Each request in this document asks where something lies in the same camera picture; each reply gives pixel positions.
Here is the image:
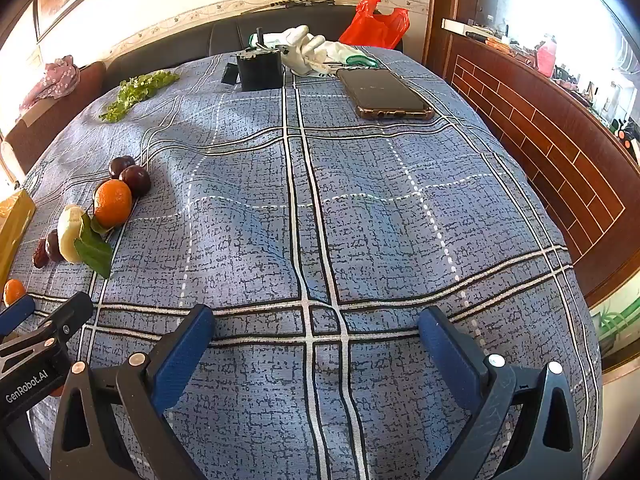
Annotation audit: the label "pink bottle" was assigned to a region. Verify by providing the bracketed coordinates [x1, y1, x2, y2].
[535, 34, 558, 77]

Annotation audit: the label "black box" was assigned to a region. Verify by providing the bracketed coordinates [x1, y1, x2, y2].
[236, 27, 284, 93]

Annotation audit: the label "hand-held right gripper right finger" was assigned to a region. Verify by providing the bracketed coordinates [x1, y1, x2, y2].
[418, 306, 584, 480]

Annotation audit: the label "red plastic bag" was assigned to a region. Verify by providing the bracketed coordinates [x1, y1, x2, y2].
[338, 0, 411, 51]

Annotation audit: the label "brown chair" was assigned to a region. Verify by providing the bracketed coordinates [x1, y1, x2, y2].
[0, 61, 107, 176]

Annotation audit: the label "small orange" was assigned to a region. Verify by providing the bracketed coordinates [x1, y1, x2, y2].
[3, 279, 27, 307]

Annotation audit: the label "orange with green leaf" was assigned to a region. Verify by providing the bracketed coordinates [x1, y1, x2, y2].
[74, 178, 133, 279]

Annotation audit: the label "white gloves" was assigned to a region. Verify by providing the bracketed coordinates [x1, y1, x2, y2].
[280, 25, 328, 76]

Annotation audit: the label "dark red plum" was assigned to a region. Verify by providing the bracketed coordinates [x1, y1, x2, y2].
[109, 155, 137, 180]
[119, 164, 152, 198]

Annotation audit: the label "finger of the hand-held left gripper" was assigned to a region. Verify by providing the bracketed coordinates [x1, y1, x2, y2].
[0, 294, 37, 338]
[0, 291, 94, 373]

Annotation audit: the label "green lettuce leaves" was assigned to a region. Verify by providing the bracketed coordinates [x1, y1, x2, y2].
[98, 70, 181, 123]

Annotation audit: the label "brown wooden cabinet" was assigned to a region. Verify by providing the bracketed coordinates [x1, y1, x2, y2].
[422, 0, 640, 311]

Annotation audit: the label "black headboard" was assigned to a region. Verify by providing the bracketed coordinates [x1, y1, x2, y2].
[102, 4, 403, 93]

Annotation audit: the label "pale cut fruit piece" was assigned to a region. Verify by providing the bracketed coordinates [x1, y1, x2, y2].
[57, 204, 87, 265]

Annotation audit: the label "yellow rimmed tray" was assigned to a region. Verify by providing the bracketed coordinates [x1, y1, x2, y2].
[0, 189, 37, 291]

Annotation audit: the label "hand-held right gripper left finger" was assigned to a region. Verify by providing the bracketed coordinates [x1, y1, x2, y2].
[49, 304, 217, 480]

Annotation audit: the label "black smartphone in clear case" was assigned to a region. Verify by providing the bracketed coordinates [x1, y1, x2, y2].
[336, 67, 436, 121]

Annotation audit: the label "green leaf print panel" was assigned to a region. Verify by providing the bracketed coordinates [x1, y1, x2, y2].
[590, 285, 640, 361]

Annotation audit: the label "blue plaid blanket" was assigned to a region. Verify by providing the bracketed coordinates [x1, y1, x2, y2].
[7, 46, 603, 480]

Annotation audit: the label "pink cloth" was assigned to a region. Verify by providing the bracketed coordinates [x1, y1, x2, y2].
[19, 55, 81, 111]

